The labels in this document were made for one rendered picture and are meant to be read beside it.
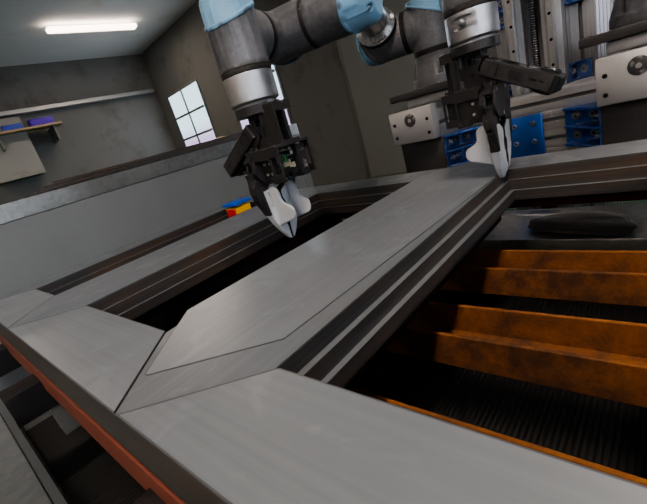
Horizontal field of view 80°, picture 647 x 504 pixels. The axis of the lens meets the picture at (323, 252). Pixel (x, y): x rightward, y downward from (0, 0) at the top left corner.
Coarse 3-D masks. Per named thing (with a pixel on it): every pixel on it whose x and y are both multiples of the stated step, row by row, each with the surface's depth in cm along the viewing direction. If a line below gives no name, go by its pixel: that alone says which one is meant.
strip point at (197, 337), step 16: (192, 320) 42; (208, 320) 41; (224, 320) 40; (176, 336) 39; (192, 336) 38; (208, 336) 37; (224, 336) 36; (240, 336) 35; (256, 336) 35; (272, 336) 34; (160, 352) 37; (176, 352) 36; (192, 352) 35; (208, 352) 34; (224, 352) 33; (160, 368) 34
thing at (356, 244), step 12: (312, 240) 58; (324, 240) 57; (336, 240) 55; (348, 240) 54; (360, 240) 52; (372, 240) 51; (384, 240) 49; (396, 240) 48; (408, 240) 47; (288, 252) 56; (300, 252) 54; (312, 252) 53; (324, 252) 52; (336, 252) 50; (348, 252) 49; (360, 252) 48; (372, 252) 46; (384, 252) 45; (396, 252) 44
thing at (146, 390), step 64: (384, 192) 84; (512, 192) 65; (576, 192) 60; (128, 256) 96; (192, 256) 72; (448, 256) 48; (320, 320) 34; (384, 320) 38; (64, 384) 42; (192, 384) 30; (128, 448) 32
